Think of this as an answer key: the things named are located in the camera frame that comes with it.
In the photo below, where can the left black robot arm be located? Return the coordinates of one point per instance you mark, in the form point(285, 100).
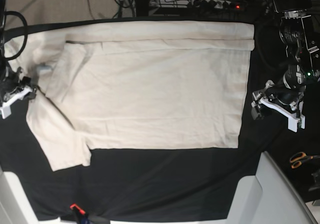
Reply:
point(302, 48)

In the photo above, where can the black table cloth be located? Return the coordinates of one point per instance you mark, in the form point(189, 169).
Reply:
point(146, 185)

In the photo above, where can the red black spring clamp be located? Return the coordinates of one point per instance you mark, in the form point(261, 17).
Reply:
point(83, 217)

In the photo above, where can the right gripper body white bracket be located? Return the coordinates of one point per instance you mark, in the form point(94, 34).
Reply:
point(14, 88)

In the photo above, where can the orange handled scissors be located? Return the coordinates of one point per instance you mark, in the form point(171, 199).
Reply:
point(300, 158)

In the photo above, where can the grey white table frame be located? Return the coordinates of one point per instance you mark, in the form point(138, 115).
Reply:
point(264, 198)

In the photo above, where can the cream white T-shirt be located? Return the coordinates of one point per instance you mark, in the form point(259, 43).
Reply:
point(154, 85)

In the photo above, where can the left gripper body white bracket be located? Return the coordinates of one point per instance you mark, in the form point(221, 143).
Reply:
point(278, 98)

